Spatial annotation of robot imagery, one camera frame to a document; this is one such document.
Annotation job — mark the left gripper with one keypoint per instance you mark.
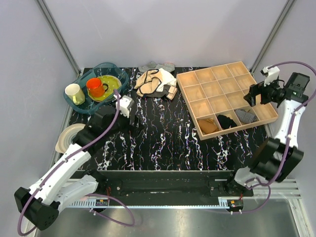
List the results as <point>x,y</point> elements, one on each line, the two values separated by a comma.
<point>138,126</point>

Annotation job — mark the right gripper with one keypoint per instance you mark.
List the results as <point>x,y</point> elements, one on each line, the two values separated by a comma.
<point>258,89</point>

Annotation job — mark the grey striped boxer underwear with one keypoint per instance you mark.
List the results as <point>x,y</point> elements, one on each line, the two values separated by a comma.
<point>245,117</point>

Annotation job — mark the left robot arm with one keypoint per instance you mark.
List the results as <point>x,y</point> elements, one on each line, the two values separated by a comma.
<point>44,200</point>

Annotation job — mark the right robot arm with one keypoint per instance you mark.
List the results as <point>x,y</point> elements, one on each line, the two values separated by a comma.
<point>279,154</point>

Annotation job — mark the rolled black underwear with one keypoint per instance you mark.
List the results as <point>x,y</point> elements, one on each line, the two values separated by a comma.
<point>226,122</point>

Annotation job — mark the beige underwear black trim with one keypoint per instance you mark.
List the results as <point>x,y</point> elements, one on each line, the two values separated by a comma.
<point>148,83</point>

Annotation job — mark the dark grey underwear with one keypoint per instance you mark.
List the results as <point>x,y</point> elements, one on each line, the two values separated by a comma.
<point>168,91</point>

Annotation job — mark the rolled tan underwear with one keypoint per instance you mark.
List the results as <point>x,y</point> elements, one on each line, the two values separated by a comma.
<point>208,125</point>

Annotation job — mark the black marble pattern mat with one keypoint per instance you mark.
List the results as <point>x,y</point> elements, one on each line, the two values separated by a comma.
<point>170,141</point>

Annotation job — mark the wooden compartment tray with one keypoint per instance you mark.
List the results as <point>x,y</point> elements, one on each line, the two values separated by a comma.
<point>219,90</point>

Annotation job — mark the yellow-green dotted plate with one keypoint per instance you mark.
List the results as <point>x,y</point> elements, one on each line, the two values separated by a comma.
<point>112,82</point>

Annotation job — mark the teal plastic basket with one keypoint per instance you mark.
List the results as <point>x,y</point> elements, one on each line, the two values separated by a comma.
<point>104,69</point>

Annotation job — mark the white cloth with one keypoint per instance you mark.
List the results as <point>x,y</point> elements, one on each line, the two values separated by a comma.
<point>167,78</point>

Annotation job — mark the orange mug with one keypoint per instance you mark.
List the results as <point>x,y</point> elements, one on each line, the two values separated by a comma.
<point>96,88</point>

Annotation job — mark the grey patterned cloth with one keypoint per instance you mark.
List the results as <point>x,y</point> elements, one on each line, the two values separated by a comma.
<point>169,67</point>

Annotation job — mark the cream yellow mug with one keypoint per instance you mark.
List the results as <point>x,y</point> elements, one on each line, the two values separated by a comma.
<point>75,93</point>

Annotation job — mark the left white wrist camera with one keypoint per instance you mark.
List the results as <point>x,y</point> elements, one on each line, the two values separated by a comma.
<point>125,105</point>

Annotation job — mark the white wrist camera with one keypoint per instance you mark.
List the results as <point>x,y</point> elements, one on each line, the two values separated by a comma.
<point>271,73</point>
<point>125,105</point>

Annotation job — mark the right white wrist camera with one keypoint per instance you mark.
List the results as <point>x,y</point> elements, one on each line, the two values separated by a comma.
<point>271,73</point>

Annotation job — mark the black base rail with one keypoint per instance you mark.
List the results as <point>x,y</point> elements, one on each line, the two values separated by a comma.
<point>166,188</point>

